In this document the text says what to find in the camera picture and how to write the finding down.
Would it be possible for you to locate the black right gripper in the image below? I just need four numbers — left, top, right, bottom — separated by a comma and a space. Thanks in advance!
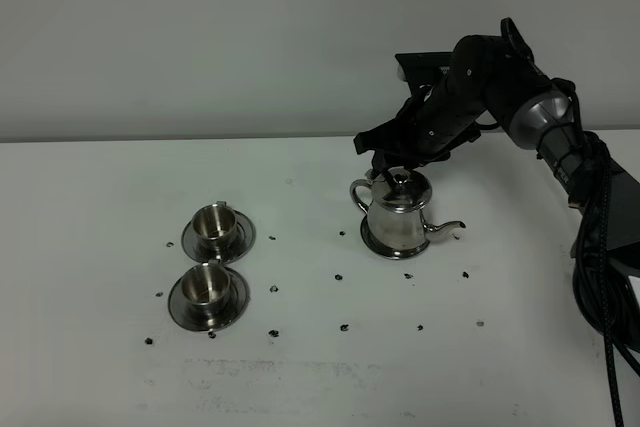
354, 52, 495, 189

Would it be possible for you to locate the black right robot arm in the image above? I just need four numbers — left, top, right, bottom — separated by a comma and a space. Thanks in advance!
353, 19, 639, 348

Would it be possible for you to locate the stainless steel teapot coaster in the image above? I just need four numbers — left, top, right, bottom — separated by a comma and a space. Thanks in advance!
360, 219, 430, 260

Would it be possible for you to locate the far stainless steel saucer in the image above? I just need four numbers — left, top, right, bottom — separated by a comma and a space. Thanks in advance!
181, 211, 256, 264

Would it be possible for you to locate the stainless steel saucer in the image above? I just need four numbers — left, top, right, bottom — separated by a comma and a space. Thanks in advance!
167, 268, 250, 332
181, 211, 256, 264

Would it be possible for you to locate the far stainless steel teacup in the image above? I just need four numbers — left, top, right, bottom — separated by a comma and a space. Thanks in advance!
191, 201, 238, 247

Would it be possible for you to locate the stainless steel teacup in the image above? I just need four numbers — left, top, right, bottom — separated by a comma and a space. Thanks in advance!
180, 261, 231, 307
191, 201, 238, 247

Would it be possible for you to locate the near stainless steel saucer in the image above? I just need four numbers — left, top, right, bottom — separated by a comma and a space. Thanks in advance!
167, 268, 250, 332

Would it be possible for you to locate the near stainless steel teacup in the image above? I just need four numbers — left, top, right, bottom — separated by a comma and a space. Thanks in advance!
180, 261, 231, 307

